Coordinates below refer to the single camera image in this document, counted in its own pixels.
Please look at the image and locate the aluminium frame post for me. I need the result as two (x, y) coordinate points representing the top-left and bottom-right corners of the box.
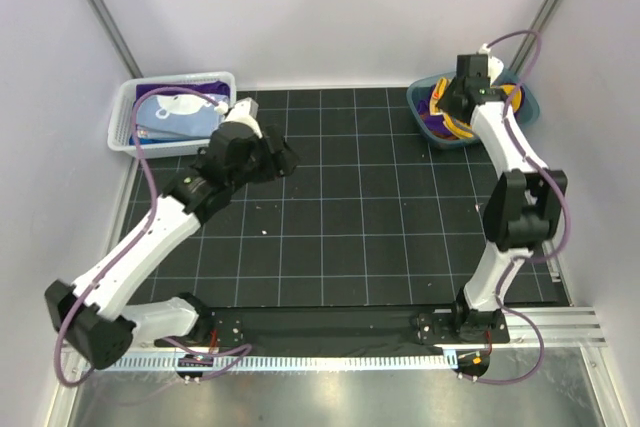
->
(507, 0), (594, 73)
(87, 0), (142, 78)

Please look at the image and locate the right aluminium frame post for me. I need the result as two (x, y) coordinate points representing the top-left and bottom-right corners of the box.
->
(507, 0), (594, 73)

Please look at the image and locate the left aluminium frame post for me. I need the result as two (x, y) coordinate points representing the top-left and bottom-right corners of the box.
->
(87, 0), (142, 78)

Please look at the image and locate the light blue white towel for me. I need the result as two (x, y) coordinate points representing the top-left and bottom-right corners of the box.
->
(136, 94), (229, 141)

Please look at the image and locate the yellow purple patterned towel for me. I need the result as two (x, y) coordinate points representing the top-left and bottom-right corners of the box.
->
(417, 75), (525, 141)

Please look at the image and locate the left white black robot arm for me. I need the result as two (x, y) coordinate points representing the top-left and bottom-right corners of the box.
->
(44, 121), (299, 370)

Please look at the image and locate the aluminium rail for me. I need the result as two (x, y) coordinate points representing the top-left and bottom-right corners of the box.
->
(62, 307), (609, 353)

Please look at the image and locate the teal plastic bin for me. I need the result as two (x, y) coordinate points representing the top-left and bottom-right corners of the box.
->
(406, 67), (540, 150)

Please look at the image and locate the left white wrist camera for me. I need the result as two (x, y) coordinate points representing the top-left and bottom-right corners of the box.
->
(223, 97), (263, 138)

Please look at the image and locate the white slotted cable duct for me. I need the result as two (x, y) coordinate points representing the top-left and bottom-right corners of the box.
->
(107, 350), (458, 373)

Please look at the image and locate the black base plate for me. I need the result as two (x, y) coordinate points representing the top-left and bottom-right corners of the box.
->
(185, 304), (510, 351)

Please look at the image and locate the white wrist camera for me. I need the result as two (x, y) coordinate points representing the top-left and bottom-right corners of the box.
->
(223, 97), (263, 138)
(487, 53), (504, 85)

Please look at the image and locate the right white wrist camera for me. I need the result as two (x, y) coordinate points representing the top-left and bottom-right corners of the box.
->
(487, 53), (504, 85)

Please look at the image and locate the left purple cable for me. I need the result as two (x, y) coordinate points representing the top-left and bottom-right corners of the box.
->
(53, 85), (254, 388)

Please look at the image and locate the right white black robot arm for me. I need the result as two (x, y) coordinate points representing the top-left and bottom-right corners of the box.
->
(438, 52), (568, 343)

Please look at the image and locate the white plastic basket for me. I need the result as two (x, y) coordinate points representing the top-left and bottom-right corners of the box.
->
(107, 71), (237, 159)

